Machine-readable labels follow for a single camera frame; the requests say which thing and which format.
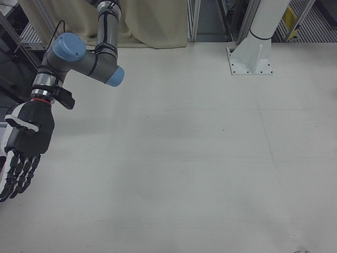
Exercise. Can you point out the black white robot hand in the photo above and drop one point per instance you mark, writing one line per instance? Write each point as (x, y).
(29, 131)

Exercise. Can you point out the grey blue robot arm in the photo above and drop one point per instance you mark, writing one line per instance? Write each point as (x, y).
(79, 58)

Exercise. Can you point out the metal shelf rack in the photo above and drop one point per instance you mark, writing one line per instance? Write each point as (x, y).
(18, 39)

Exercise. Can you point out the beige curtain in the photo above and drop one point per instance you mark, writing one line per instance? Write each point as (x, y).
(110, 23)

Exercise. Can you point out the yellow tag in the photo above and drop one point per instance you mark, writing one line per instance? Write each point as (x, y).
(289, 15)

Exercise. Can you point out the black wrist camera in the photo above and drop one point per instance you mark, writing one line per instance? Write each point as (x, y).
(64, 98)

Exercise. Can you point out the aluminium frame structure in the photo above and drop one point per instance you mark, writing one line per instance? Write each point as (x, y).
(210, 21)

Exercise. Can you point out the white pedestal column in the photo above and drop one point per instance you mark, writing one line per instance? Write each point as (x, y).
(259, 39)

